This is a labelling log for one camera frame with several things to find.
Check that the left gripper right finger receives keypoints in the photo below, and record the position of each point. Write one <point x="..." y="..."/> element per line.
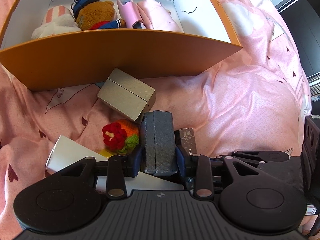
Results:
<point x="196" y="166"/>

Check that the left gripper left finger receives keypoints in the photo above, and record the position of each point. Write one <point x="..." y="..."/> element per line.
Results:
<point x="128" y="163"/>

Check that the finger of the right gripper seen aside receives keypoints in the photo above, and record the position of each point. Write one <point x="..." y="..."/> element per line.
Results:
<point x="257" y="156"/>

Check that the dark brown small box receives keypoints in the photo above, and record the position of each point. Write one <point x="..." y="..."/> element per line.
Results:
<point x="187" y="139"/>

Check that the dark grey case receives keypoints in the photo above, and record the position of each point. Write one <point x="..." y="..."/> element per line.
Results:
<point x="158" y="144"/>

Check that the gold grey gift box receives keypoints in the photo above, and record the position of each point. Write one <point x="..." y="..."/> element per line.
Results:
<point x="127" y="95"/>

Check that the brown teddy bear blue cap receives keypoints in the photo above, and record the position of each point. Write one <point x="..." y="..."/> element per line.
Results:
<point x="96" y="14"/>

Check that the white black plush toy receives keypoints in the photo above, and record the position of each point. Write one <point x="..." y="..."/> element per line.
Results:
<point x="58" y="20"/>

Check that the person's right hand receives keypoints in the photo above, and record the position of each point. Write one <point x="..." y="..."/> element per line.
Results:
<point x="306" y="224"/>

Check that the crocheted orange red fruit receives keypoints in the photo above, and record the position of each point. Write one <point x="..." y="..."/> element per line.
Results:
<point x="121" y="136"/>

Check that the pink bed duvet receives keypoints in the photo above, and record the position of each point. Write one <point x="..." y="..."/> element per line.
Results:
<point x="256" y="99"/>

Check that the orange cardboard storage box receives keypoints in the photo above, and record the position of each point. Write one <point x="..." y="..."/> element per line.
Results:
<point x="84" y="57"/>

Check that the pink wallet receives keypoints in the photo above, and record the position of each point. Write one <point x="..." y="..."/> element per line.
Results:
<point x="130" y="14"/>

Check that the pink satin pouch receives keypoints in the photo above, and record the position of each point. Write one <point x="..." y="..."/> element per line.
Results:
<point x="156" y="17"/>

